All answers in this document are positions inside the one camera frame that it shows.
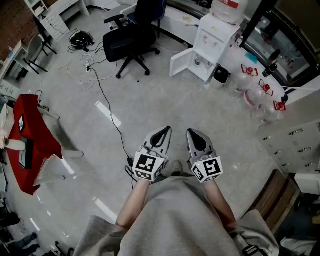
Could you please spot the teal cloth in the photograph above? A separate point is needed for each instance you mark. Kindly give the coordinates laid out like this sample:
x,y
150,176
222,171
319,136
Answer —
x,y
251,57

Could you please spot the white crumpled tissue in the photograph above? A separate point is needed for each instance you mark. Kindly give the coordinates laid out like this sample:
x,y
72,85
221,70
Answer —
x,y
205,86

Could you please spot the black and green helmet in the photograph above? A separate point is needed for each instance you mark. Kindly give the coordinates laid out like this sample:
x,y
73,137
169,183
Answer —
x,y
80,39

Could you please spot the person's right forearm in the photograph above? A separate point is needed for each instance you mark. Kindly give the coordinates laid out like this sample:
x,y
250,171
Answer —
x,y
218,202

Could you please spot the white water dispenser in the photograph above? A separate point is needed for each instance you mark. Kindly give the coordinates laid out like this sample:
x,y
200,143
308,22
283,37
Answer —
x,y
215,30

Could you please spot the small white bottle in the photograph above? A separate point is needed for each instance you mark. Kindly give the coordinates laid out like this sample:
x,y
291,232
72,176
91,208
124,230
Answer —
x,y
239,42

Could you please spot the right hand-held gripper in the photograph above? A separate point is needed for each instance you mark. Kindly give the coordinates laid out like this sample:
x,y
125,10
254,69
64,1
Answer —
x,y
212,167

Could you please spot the white power strip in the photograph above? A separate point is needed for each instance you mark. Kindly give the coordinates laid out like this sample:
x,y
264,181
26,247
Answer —
x,y
88,67

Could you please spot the red cloth table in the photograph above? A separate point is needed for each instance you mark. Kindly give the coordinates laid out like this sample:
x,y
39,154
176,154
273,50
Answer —
x,y
37,140

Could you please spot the person's black trousers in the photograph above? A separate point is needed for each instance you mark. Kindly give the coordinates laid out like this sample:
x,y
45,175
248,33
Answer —
x,y
186,174

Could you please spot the yellow sponge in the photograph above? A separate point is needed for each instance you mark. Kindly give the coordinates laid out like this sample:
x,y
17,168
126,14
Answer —
x,y
186,19

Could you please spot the large clear water jug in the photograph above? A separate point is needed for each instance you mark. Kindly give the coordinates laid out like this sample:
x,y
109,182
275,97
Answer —
x,y
228,11

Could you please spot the grey chair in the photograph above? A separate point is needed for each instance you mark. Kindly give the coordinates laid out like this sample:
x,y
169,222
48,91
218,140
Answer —
x,y
33,48

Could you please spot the person's grey shirt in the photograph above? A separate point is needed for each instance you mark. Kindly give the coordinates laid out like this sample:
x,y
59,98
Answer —
x,y
180,220

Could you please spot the black office chair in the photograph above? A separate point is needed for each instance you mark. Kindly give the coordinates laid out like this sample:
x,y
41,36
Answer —
x,y
125,45

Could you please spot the small black white card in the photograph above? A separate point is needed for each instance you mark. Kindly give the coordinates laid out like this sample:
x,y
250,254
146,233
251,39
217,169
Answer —
x,y
21,123

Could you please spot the blue chair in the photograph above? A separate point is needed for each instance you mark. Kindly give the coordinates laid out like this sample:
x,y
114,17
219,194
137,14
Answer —
x,y
132,18

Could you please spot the grey drawer cabinet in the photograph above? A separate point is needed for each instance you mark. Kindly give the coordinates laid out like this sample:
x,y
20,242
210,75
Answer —
x,y
295,150

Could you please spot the person's left forearm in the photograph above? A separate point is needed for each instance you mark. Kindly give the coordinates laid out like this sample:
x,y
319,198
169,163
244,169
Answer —
x,y
133,205

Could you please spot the black framed glass window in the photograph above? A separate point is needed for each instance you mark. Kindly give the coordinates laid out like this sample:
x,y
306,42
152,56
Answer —
x,y
260,20

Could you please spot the white desk with drawers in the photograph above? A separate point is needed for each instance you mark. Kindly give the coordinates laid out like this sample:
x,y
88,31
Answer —
x,y
55,20

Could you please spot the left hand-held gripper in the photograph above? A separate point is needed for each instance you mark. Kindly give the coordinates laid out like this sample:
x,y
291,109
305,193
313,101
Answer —
x,y
147,166

